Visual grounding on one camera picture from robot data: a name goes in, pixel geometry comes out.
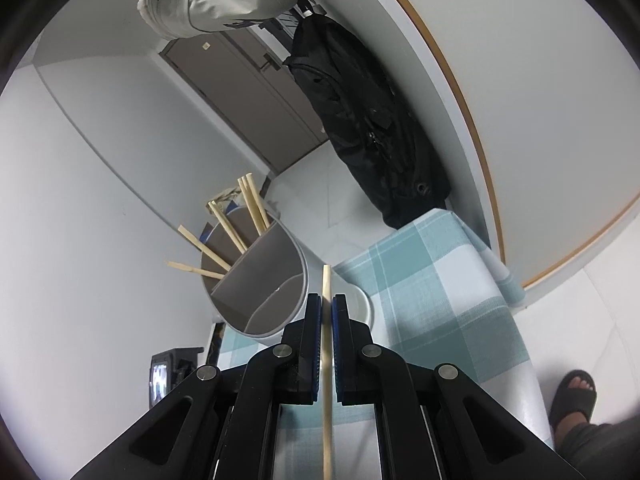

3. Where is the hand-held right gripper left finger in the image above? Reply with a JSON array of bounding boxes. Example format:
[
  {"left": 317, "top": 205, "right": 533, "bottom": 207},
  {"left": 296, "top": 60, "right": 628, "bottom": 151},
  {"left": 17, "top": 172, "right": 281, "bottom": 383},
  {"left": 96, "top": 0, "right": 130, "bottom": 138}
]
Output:
[{"left": 70, "top": 292, "right": 324, "bottom": 480}]

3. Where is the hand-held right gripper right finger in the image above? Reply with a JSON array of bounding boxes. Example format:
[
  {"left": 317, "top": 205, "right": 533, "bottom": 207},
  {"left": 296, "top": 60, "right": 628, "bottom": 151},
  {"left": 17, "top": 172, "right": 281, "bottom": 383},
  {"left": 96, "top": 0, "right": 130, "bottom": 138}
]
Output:
[{"left": 331, "top": 294, "right": 588, "bottom": 480}]

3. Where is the white plastic utensil holder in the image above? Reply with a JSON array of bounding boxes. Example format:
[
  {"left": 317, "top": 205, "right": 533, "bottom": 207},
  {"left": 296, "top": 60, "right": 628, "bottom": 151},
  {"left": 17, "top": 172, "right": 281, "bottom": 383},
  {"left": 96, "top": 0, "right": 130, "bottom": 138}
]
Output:
[{"left": 200, "top": 220, "right": 373, "bottom": 348}]

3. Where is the teal checked tablecloth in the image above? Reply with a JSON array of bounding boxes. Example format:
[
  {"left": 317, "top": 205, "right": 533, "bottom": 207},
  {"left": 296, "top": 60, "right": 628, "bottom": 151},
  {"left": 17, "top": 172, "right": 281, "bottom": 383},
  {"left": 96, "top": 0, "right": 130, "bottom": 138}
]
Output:
[{"left": 220, "top": 207, "right": 556, "bottom": 480}]

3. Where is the black sandal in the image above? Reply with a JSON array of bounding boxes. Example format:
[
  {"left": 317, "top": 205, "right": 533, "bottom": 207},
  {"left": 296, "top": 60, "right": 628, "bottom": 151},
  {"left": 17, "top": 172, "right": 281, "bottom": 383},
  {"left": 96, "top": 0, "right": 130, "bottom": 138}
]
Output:
[{"left": 548, "top": 370, "right": 598, "bottom": 428}]

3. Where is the black backpack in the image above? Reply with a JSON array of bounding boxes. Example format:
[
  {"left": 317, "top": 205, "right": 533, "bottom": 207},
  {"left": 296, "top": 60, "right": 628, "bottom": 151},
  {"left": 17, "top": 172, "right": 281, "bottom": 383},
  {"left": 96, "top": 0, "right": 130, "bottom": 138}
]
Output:
[{"left": 282, "top": 12, "right": 451, "bottom": 231}]

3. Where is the person's foot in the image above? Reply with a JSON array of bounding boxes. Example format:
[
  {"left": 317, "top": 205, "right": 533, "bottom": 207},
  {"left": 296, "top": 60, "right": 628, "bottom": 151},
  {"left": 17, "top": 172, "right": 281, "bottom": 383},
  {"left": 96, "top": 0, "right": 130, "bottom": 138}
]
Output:
[{"left": 555, "top": 377, "right": 596, "bottom": 441}]

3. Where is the grey door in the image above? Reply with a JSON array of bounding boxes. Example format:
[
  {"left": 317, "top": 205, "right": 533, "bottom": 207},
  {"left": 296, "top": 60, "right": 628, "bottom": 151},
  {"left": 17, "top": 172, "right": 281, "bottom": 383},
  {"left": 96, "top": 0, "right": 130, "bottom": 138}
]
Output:
[{"left": 160, "top": 25, "right": 328, "bottom": 173}]

